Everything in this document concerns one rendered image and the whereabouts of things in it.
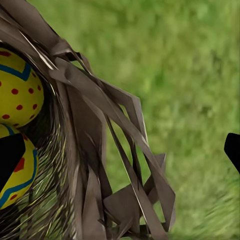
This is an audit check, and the wicker basket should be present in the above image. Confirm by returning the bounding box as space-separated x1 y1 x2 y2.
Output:
0 0 177 240

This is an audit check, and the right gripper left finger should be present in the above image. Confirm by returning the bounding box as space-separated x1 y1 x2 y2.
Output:
0 133 26 193

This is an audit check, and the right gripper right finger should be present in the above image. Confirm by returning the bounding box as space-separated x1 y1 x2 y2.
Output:
224 132 240 173

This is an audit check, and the easter egg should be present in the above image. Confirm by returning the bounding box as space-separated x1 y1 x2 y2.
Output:
0 47 45 129
0 123 39 210

